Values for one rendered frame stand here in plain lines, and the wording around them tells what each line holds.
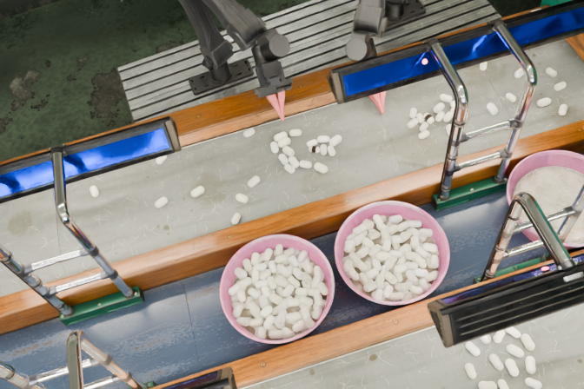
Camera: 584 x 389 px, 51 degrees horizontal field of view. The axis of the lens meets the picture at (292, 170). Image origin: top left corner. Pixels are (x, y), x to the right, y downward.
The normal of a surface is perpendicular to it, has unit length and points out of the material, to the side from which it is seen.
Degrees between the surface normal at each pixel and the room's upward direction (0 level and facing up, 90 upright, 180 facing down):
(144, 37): 0
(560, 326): 0
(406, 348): 0
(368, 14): 42
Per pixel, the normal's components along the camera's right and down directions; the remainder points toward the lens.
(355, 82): 0.18, 0.37
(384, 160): -0.10, -0.55
